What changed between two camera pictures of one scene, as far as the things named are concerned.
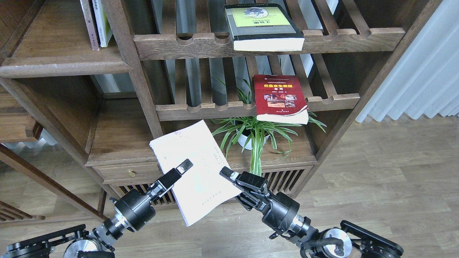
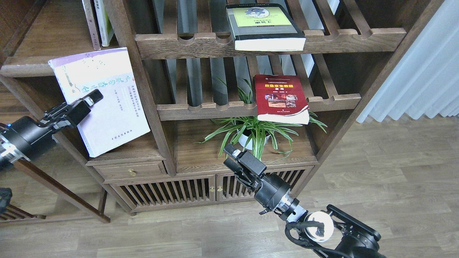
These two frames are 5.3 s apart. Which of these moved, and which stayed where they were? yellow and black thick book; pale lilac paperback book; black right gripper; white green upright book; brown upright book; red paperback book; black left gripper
Moved: black left gripper; black right gripper; pale lilac paperback book
Stayed: white green upright book; red paperback book; yellow and black thick book; brown upright book
